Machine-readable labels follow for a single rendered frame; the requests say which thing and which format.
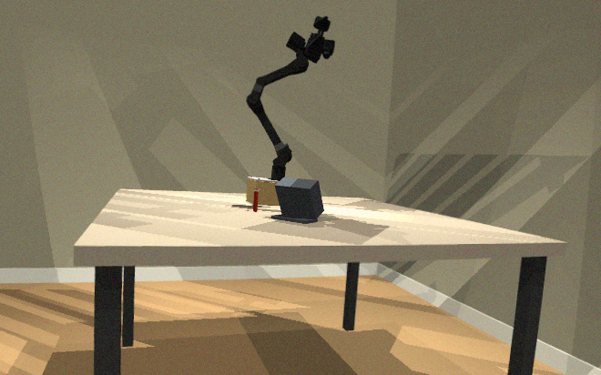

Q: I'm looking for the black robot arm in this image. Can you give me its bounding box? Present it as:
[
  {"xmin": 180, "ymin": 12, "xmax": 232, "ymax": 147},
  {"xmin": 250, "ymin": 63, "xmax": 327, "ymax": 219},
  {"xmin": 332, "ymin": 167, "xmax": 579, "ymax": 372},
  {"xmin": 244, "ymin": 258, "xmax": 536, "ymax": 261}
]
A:
[{"xmin": 246, "ymin": 32, "xmax": 335, "ymax": 181}]

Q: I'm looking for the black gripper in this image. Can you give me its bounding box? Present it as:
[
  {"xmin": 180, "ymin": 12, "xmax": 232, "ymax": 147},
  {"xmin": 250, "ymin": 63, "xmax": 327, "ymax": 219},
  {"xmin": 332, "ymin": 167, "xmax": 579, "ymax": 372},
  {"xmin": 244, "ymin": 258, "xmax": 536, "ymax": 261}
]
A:
[{"xmin": 304, "ymin": 16, "xmax": 331, "ymax": 61}]

